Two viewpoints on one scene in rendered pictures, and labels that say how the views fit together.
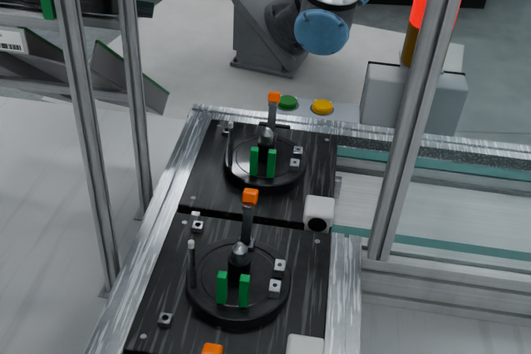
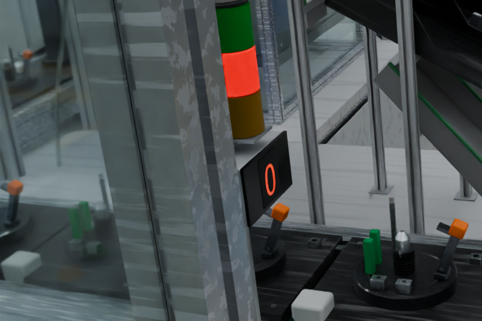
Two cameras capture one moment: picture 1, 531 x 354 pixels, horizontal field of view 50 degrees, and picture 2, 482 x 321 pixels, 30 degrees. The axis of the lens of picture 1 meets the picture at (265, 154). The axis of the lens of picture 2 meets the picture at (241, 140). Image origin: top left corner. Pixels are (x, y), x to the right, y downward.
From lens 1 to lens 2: 1.46 m
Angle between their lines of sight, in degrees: 94
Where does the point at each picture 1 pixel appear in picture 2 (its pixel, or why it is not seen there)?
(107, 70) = (397, 95)
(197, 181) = (386, 245)
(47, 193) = not seen: hidden behind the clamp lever
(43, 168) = not seen: outside the picture
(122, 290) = (265, 223)
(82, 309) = not seen: hidden behind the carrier
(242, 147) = (427, 257)
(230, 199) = (352, 261)
